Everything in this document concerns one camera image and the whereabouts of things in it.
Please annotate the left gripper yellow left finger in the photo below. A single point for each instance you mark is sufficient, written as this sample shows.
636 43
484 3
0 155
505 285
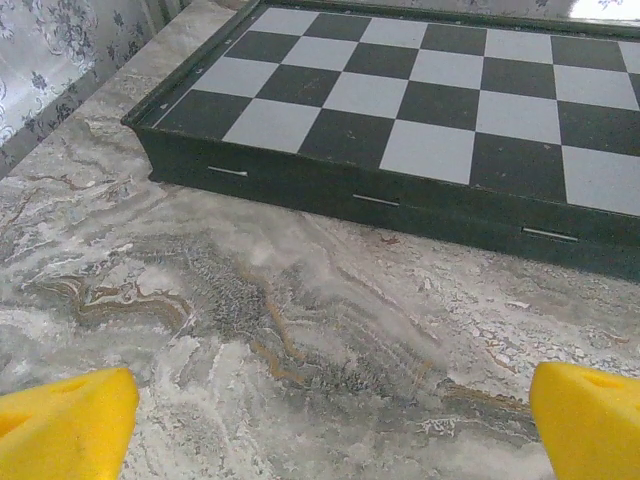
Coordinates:
65 430

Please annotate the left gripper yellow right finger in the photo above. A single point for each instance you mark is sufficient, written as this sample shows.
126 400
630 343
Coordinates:
595 430

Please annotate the black grey chessboard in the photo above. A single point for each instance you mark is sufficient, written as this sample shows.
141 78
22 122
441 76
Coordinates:
400 115

